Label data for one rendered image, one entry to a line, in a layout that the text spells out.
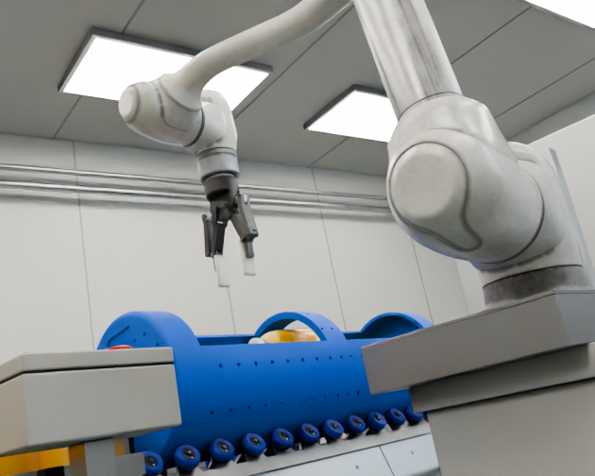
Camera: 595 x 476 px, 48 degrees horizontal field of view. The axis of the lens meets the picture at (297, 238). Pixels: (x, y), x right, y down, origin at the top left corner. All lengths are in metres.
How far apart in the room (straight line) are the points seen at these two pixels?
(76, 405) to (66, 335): 4.02
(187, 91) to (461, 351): 0.75
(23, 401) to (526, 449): 0.63
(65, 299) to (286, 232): 2.09
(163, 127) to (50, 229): 3.69
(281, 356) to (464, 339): 0.47
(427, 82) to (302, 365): 0.63
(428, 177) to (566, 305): 0.23
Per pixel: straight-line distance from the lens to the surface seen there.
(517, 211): 0.91
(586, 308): 0.90
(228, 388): 1.20
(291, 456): 1.32
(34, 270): 4.88
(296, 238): 6.00
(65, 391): 0.80
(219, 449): 1.21
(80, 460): 0.85
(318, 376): 1.37
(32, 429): 0.78
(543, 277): 1.03
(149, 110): 1.35
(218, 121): 1.47
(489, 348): 0.91
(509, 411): 0.97
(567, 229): 1.08
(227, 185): 1.43
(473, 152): 0.85
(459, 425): 1.03
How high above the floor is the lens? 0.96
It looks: 17 degrees up
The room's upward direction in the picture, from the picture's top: 11 degrees counter-clockwise
